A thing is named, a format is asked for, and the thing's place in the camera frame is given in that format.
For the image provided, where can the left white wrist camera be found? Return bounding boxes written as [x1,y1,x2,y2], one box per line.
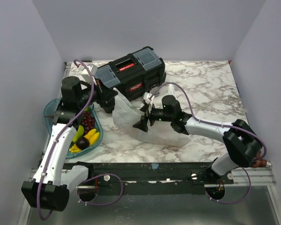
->
[81,64,98,83]

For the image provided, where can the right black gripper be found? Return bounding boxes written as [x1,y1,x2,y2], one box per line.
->
[133,103,173,133]

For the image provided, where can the yellow fake banana bunch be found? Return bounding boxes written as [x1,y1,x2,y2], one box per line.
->
[69,128,100,153]

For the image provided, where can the white plastic bag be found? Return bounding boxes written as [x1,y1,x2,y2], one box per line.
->
[112,88,191,147]

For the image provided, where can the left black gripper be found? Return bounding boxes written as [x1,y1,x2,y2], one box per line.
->
[77,78,118,108]

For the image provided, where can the fake red grape bunch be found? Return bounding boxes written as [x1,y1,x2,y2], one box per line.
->
[80,111,95,135]

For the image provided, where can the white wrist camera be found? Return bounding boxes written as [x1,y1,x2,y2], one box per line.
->
[142,92,155,111]
[81,64,98,83]

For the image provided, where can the black metal base rail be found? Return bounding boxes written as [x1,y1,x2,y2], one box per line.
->
[63,162,236,199]

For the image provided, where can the brown pipe fitting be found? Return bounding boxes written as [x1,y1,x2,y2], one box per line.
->
[252,159,272,168]

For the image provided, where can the black plastic toolbox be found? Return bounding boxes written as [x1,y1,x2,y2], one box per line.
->
[95,46,166,101]

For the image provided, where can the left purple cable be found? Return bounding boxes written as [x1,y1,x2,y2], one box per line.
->
[36,60,124,221]

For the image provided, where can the teal plastic fruit bowl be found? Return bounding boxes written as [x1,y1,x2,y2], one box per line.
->
[44,98,104,159]

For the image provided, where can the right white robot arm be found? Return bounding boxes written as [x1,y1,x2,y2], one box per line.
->
[133,94,262,184]

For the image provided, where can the aluminium frame profile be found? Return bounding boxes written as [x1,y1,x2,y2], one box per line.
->
[28,62,277,188]

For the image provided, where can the green fake pear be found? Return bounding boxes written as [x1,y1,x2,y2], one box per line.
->
[72,125,84,143]

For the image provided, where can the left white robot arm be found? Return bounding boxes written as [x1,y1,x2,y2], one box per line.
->
[21,76,117,212]

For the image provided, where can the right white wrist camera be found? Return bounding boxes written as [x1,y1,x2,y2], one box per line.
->
[142,92,155,111]

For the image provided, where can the dark fake plum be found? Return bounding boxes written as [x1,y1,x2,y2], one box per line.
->
[75,136,90,150]

